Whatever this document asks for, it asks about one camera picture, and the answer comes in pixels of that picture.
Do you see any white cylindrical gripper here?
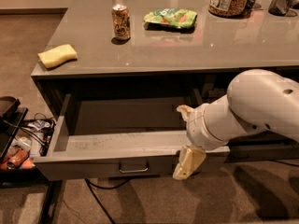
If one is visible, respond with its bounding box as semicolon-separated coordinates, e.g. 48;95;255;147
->
173;104;228;180

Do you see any grey top drawer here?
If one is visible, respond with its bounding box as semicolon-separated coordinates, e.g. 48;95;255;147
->
33;93;231;182

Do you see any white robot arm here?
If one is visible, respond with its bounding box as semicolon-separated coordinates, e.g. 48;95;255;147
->
173;69;299;180

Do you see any grey cabinet counter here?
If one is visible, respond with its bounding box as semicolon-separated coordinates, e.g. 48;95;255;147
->
32;0;299;120

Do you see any green chip bag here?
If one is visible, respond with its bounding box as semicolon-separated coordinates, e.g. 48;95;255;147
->
144;8;197;29

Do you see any orange soda can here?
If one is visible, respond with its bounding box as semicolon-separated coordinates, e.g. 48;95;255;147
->
112;4;131;40

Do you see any yellow sponge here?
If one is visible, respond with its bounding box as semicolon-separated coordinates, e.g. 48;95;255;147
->
37;44;78;69

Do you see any black cluttered bin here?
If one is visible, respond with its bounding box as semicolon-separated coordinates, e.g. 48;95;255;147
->
0;119;55;187

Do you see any black floor cable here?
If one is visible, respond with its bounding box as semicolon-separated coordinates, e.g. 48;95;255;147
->
84;176;132;224

